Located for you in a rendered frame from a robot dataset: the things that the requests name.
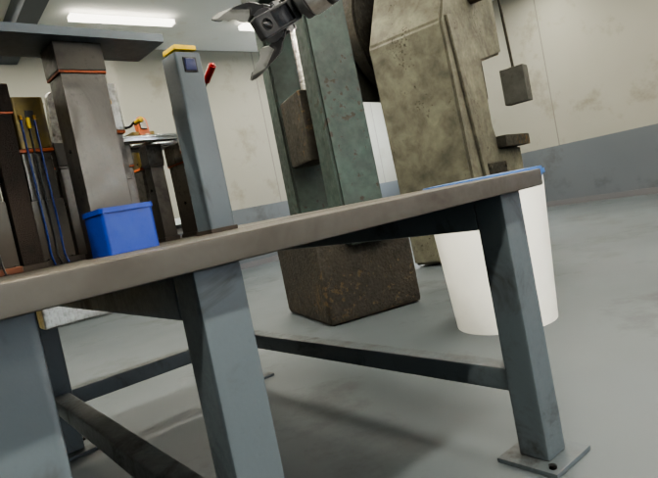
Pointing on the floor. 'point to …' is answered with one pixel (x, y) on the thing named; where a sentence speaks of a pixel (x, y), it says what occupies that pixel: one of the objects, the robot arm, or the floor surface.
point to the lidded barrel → (461, 297)
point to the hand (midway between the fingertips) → (229, 51)
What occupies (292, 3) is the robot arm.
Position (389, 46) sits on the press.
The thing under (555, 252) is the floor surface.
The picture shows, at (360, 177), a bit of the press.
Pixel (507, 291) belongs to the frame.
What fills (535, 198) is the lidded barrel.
